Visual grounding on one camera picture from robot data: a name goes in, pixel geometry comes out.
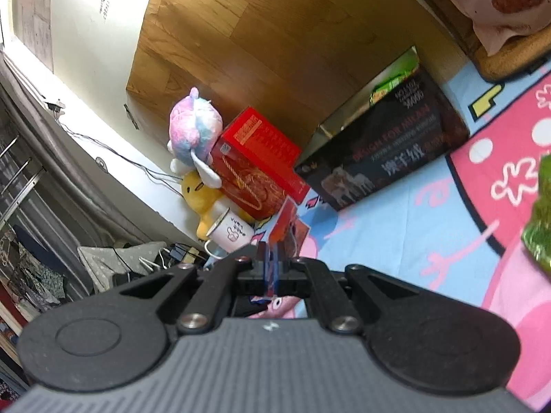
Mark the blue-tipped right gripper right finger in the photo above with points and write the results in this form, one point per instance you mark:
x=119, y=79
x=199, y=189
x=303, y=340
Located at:
x=311, y=279

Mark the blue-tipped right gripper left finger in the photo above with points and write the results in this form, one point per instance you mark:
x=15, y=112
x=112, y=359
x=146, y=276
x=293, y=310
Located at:
x=232, y=288

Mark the red blue small snack packet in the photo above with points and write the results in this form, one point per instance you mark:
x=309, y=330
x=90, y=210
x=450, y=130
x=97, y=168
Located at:
x=285, y=242

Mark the bright green snack packet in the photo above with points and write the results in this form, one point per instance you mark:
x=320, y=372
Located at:
x=383, y=86

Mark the dark green pea snack bag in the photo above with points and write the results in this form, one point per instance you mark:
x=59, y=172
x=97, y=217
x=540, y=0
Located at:
x=536, y=235

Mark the white enamel mug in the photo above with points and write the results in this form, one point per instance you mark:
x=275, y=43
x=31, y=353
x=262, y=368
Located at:
x=229, y=232

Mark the yellow plush toy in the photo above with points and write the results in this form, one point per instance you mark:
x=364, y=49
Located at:
x=208, y=203

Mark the red gift box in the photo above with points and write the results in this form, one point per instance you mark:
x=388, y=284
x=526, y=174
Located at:
x=255, y=162

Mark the black cardboard storage box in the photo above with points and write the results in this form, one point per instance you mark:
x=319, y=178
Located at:
x=361, y=148

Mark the pink blue plush toy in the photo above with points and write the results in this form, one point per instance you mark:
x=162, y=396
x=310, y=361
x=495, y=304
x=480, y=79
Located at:
x=194, y=127

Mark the pink cartoon pig tablecloth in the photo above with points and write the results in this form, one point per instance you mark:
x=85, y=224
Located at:
x=452, y=228

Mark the grey curtain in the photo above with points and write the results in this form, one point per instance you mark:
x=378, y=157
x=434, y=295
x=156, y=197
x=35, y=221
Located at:
x=91, y=202

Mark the wooden headboard panel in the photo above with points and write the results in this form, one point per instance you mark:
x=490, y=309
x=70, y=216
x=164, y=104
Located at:
x=295, y=61

